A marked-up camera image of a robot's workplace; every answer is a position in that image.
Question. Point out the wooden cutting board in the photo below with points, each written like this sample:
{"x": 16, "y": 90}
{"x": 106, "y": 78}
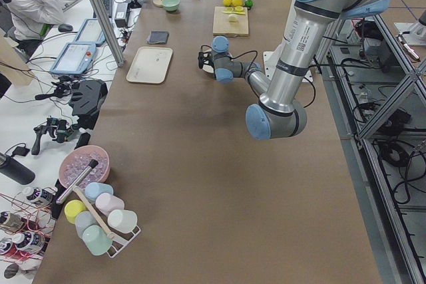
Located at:
{"x": 221, "y": 25}

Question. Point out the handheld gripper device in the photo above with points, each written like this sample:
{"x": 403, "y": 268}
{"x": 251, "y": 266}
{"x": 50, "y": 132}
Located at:
{"x": 57, "y": 128}

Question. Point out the grey folded cloth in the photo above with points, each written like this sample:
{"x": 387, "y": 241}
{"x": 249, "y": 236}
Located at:
{"x": 158, "y": 37}

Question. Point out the grey cup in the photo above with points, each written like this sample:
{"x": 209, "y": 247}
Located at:
{"x": 84, "y": 220}

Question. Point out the whole lemon right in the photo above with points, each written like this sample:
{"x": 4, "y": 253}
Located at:
{"x": 236, "y": 3}

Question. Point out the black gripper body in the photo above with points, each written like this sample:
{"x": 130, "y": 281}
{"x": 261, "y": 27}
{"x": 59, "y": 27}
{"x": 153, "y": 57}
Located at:
{"x": 202, "y": 60}

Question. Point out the pink cup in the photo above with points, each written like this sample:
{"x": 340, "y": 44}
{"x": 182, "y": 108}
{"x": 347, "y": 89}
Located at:
{"x": 106, "y": 203}

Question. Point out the metal muddler black tip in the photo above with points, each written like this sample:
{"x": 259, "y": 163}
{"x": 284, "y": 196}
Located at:
{"x": 89, "y": 168}

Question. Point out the beige rabbit tray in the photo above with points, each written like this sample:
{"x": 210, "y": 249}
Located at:
{"x": 150, "y": 65}

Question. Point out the aluminium frame post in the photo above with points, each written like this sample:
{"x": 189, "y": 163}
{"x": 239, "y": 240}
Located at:
{"x": 108, "y": 31}

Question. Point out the blue cup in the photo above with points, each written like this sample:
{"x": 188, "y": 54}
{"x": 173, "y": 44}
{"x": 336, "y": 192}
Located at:
{"x": 94, "y": 189}

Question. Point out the black keyboard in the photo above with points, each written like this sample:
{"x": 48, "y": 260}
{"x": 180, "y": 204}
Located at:
{"x": 108, "y": 4}

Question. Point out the white cup rack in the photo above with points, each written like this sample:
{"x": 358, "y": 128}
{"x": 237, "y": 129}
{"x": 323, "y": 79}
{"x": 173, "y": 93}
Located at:
{"x": 121, "y": 241}

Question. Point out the yellow plastic knife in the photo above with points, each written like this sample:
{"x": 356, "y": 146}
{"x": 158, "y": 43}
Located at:
{"x": 234, "y": 12}

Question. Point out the yellow cup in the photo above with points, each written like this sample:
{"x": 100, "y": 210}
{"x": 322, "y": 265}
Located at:
{"x": 72, "y": 209}

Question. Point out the black plastic cover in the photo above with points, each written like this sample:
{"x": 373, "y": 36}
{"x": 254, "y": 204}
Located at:
{"x": 87, "y": 97}

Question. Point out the white cup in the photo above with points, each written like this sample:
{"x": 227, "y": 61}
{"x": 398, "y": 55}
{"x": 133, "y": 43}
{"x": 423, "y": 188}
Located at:
{"x": 123, "y": 221}

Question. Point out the whole lemon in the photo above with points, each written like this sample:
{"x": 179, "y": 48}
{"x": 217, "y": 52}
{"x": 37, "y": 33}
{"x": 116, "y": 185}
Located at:
{"x": 227, "y": 3}
{"x": 236, "y": 3}

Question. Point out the far teach pendant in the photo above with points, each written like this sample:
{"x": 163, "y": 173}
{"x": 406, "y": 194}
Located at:
{"x": 90, "y": 31}

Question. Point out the teach pendant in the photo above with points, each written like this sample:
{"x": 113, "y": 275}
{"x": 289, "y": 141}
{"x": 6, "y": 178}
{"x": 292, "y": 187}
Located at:
{"x": 90, "y": 31}
{"x": 74, "y": 59}

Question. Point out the mint green cup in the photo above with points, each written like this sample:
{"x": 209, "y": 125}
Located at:
{"x": 96, "y": 240}

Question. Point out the green lime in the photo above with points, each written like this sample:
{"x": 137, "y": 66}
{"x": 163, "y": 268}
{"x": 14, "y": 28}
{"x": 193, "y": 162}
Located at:
{"x": 249, "y": 4}

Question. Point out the pink bowl with ice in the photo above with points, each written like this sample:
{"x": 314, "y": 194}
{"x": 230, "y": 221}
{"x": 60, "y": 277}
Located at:
{"x": 78, "y": 160}

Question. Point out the black water bottle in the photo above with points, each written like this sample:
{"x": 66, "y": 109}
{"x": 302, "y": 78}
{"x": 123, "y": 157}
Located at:
{"x": 15, "y": 170}

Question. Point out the round beige plate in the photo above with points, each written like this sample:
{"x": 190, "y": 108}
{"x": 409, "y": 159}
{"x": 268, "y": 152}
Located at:
{"x": 207, "y": 68}

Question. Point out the mint green bowl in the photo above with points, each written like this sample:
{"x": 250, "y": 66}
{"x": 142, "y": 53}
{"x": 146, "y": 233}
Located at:
{"x": 170, "y": 5}

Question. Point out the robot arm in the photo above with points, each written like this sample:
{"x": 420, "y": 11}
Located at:
{"x": 277, "y": 113}

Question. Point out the near teach pendant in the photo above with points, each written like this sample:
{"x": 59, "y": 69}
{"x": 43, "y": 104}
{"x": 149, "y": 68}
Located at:
{"x": 74, "y": 59}

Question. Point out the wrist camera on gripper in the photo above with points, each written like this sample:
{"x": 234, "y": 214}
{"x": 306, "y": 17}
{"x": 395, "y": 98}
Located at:
{"x": 202, "y": 59}

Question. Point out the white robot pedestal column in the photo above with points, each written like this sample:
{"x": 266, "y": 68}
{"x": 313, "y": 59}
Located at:
{"x": 270, "y": 58}

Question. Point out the whole lemon left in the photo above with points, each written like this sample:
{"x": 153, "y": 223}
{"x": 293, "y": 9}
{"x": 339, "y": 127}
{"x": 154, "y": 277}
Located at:
{"x": 227, "y": 3}

